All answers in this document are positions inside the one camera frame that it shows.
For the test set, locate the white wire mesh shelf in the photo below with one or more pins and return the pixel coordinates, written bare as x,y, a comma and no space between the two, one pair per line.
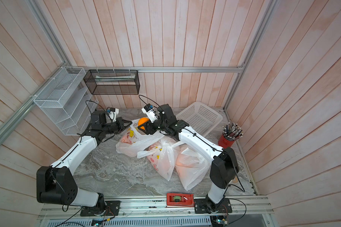
66,102

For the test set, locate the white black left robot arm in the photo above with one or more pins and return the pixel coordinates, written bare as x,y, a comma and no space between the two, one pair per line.
56,184

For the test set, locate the white plastic perforated basket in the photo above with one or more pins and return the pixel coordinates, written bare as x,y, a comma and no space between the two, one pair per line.
200,117

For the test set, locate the white printed bag back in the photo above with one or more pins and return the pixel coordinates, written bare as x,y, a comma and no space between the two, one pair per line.
134,140

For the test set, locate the red cup of pens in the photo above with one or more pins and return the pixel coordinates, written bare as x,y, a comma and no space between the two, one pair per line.
231,133

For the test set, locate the orange fruit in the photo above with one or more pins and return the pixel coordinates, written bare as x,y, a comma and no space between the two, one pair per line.
143,122

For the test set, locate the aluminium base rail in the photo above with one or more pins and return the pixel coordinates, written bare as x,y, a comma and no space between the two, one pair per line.
236,211

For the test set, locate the red tape dispenser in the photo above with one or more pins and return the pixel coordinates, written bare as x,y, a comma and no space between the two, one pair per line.
180,200

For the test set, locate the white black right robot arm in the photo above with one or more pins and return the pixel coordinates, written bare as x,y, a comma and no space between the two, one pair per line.
224,166

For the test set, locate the white printed bag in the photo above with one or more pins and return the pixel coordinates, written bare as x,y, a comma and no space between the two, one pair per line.
134,140
162,156

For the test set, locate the white plastic bag front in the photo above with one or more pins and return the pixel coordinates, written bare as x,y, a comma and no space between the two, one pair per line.
191,167

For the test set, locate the black wire mesh basket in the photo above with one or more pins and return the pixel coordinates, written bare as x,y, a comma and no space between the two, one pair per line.
112,82

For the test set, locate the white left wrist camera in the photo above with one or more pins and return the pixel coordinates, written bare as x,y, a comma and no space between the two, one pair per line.
112,113

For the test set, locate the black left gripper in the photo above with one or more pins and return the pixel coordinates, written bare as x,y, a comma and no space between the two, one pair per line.
121,122

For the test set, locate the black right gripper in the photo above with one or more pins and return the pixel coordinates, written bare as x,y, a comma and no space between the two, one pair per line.
149,126

